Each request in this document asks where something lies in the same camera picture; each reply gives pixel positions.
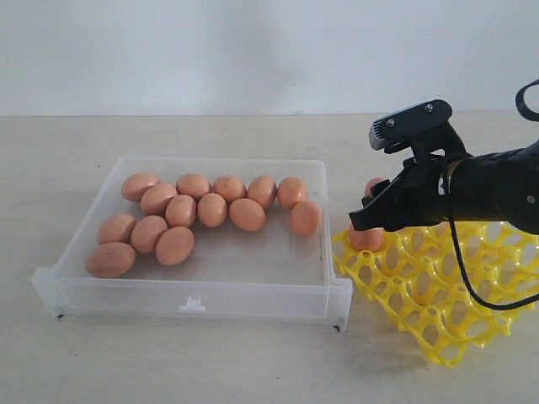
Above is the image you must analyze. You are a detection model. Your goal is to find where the yellow plastic egg tray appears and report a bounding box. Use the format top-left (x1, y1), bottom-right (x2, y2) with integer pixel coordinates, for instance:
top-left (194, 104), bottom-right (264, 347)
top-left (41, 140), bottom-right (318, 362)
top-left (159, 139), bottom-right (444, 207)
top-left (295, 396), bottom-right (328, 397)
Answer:
top-left (333, 222), bottom-right (538, 368)

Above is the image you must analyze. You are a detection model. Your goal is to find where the black cable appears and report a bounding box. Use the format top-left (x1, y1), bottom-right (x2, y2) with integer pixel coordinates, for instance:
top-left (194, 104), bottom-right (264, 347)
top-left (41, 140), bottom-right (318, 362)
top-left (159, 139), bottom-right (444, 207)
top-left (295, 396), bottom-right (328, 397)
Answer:
top-left (435, 77), bottom-right (539, 311)

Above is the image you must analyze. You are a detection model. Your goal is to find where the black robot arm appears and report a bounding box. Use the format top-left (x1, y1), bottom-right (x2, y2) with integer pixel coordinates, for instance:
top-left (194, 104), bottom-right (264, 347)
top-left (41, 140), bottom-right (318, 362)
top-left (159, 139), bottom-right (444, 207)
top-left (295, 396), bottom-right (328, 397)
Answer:
top-left (349, 143), bottom-right (538, 234)

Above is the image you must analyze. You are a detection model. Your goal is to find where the brown egg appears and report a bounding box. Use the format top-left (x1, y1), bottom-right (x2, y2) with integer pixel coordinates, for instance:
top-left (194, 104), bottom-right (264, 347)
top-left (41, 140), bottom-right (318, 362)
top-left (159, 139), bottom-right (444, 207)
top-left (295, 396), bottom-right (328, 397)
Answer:
top-left (97, 213), bottom-right (136, 245)
top-left (228, 198), bottom-right (266, 231)
top-left (165, 194), bottom-right (197, 227)
top-left (130, 215), bottom-right (168, 253)
top-left (155, 226), bottom-right (195, 266)
top-left (120, 172), bottom-right (161, 202)
top-left (291, 200), bottom-right (322, 237)
top-left (276, 176), bottom-right (307, 209)
top-left (176, 173), bottom-right (212, 201)
top-left (364, 178), bottom-right (386, 198)
top-left (247, 175), bottom-right (277, 210)
top-left (85, 242), bottom-right (136, 278)
top-left (348, 225), bottom-right (384, 252)
top-left (213, 175), bottom-right (247, 205)
top-left (197, 193), bottom-right (227, 228)

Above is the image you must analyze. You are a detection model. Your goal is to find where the brown egg second row left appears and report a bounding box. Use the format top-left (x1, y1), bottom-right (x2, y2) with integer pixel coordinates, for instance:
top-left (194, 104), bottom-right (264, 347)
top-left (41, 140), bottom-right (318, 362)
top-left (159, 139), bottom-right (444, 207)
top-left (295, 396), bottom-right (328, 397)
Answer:
top-left (140, 183), bottom-right (178, 215)

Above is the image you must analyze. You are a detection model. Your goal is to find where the clear plastic drawer bin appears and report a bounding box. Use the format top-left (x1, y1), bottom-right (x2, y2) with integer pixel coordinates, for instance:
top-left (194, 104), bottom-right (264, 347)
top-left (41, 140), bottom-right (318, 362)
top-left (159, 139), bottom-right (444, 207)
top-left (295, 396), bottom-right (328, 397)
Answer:
top-left (31, 156), bottom-right (353, 330)

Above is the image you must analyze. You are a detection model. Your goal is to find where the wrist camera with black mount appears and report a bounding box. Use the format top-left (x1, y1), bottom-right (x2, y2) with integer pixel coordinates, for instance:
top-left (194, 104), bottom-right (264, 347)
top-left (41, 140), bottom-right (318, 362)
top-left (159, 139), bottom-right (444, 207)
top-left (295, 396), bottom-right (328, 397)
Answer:
top-left (369, 99), bottom-right (469, 163)

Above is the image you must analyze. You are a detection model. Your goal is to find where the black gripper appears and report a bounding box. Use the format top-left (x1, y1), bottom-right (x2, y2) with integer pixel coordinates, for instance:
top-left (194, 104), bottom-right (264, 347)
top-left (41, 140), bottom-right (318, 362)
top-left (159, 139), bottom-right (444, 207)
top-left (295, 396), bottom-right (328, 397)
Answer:
top-left (349, 155), bottom-right (455, 232)

